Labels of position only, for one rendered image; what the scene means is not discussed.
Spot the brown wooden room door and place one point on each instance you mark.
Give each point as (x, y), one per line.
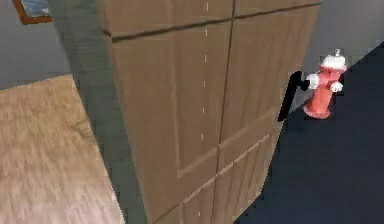
(186, 100)

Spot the red and white fire hydrant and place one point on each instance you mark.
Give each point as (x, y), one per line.
(322, 90)

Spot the brown framed wall picture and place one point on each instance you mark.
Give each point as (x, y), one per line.
(31, 11)

